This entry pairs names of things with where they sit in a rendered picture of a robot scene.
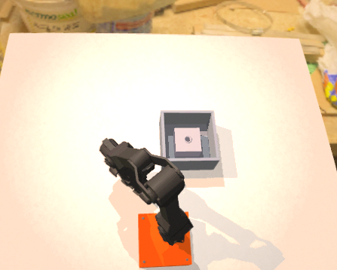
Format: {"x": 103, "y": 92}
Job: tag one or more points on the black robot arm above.
{"x": 162, "y": 189}

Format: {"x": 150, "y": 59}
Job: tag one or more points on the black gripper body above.
{"x": 131, "y": 183}

